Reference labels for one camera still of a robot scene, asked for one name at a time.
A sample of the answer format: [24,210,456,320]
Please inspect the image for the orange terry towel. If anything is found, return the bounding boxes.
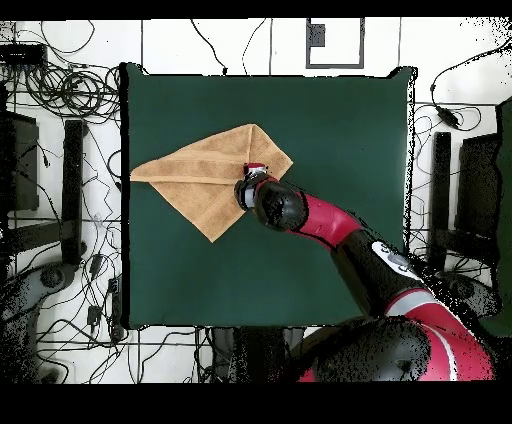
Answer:
[129,122,294,244]

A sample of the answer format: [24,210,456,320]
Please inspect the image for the dark green tablecloth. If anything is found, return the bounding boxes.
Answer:
[119,62,419,331]

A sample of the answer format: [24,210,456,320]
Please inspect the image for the black stand bar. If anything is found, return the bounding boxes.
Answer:
[426,131,452,269]
[60,118,87,266]

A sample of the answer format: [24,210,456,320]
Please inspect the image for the black power strip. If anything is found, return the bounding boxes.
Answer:
[0,42,48,65]
[107,275,124,341]

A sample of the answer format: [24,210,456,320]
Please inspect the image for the black box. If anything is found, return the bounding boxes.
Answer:
[0,109,41,213]
[454,132,501,241]

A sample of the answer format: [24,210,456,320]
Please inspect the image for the dark green fabric panel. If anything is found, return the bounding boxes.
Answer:
[475,95,512,337]

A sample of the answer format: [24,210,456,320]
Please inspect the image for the black cable with plug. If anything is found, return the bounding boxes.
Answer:
[189,17,229,77]

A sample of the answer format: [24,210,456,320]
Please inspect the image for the grey square frame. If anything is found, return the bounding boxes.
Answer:
[305,17,366,70]

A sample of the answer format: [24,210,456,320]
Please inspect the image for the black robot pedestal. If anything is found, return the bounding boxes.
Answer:
[209,326,309,383]

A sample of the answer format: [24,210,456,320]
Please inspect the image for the black cable coil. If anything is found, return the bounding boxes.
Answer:
[23,63,121,121]

